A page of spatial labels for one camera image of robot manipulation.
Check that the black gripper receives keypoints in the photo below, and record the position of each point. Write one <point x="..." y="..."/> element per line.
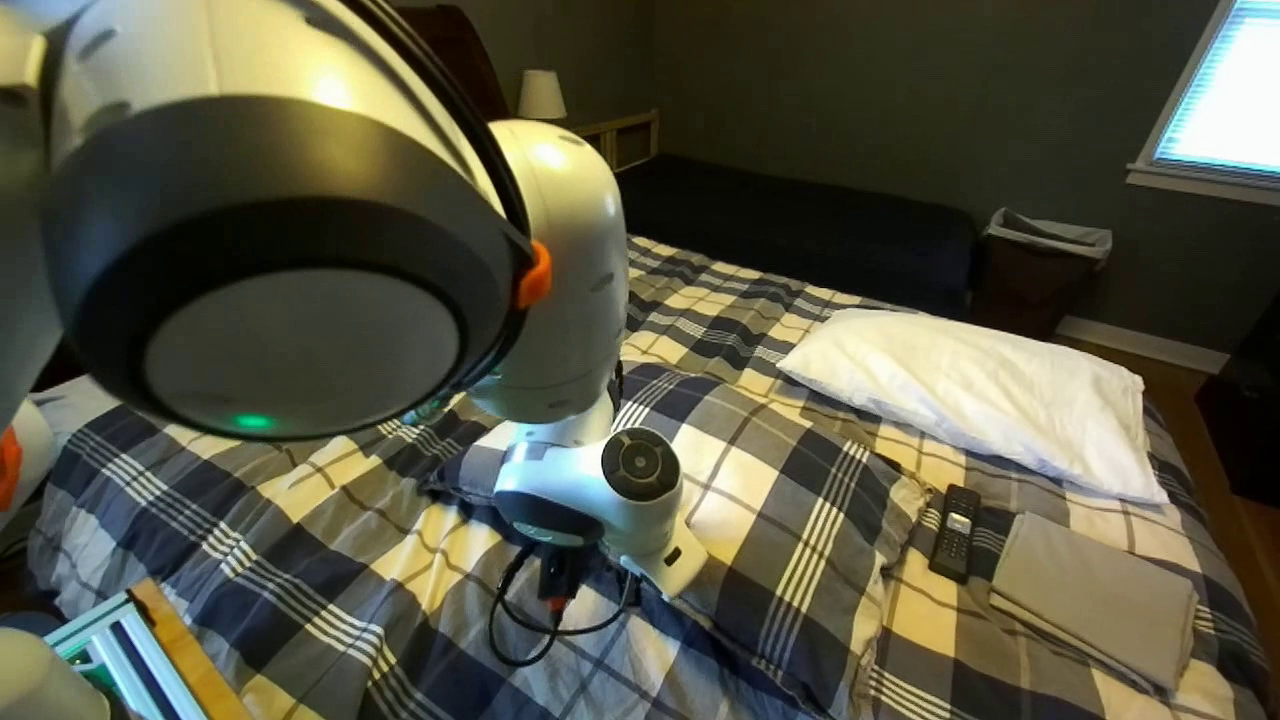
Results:
<point x="561" y="579"/>

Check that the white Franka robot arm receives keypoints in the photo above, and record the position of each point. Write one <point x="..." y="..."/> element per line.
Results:
<point x="267" y="203"/>

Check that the light wooden board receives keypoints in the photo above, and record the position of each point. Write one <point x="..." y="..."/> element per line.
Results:
<point x="187" y="652"/>

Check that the black remote control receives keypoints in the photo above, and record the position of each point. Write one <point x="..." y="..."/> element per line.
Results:
<point x="959" y="529"/>

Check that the wooden nightstand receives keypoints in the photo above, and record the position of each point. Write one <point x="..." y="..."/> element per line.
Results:
<point x="625" y="137"/>

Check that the white table lamp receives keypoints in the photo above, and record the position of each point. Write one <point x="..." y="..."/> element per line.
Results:
<point x="543" y="95"/>

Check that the grey rounded object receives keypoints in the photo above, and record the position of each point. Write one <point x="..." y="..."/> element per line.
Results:
<point x="42" y="683"/>

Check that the grey folded cloth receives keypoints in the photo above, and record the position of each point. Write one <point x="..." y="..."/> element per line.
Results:
<point x="1092" y="600"/>

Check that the dark wooden headboard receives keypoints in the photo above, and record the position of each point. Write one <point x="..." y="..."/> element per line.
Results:
<point x="445" y="45"/>

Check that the dark bin with liner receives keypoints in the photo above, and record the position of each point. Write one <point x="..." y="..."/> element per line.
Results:
<point x="1042" y="267"/>

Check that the black dresser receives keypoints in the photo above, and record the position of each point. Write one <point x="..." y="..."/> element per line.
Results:
<point x="1245" y="412"/>

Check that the bright window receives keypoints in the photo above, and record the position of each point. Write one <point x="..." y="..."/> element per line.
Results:
<point x="1227" y="95"/>

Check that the green white frame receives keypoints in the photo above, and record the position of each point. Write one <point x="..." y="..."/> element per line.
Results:
<point x="123" y="660"/>

